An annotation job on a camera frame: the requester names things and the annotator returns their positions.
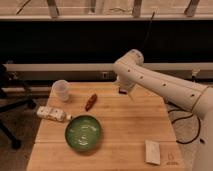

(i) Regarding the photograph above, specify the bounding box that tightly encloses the red pepper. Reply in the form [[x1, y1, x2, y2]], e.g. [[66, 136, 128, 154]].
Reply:
[[85, 94, 97, 111]]

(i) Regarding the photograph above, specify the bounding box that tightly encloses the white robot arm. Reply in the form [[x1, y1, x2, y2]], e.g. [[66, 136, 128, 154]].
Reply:
[[113, 49, 213, 171]]

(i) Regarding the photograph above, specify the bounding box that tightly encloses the white sponge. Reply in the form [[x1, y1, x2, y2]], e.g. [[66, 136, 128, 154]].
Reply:
[[145, 140, 161, 165]]

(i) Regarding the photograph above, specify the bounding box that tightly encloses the plastic bottle with label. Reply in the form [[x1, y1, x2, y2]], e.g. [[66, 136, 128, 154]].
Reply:
[[37, 106, 72, 122]]

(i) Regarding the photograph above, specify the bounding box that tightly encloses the small black red device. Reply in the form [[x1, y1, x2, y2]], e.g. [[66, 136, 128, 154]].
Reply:
[[119, 89, 127, 94]]

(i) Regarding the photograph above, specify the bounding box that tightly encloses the black floor cable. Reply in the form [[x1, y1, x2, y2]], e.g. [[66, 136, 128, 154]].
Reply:
[[168, 105, 202, 145]]

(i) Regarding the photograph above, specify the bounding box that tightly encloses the black office chair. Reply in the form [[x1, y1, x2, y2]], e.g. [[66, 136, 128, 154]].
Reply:
[[0, 64, 36, 150]]

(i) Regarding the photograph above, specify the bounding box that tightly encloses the black cable on device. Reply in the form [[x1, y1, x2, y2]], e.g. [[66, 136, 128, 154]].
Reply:
[[141, 11, 156, 51]]

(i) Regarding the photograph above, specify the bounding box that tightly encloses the green bowl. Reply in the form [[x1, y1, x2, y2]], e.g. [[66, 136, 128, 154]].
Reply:
[[65, 115, 102, 152]]

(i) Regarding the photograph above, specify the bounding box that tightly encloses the translucent plastic cup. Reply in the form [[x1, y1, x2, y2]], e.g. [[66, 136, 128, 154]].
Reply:
[[52, 80, 69, 101]]

